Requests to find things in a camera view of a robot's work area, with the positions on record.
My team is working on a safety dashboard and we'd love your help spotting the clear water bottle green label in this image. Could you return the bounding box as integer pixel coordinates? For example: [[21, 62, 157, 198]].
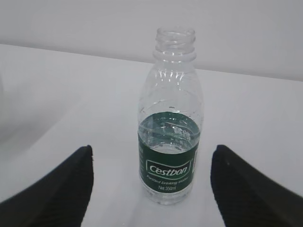
[[137, 26, 204, 205]]

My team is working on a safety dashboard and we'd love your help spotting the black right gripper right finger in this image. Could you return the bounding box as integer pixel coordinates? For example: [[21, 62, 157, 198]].
[[210, 145, 303, 227]]

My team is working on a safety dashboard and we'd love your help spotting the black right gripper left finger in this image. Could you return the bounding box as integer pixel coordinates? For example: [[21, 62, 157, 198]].
[[0, 145, 94, 227]]

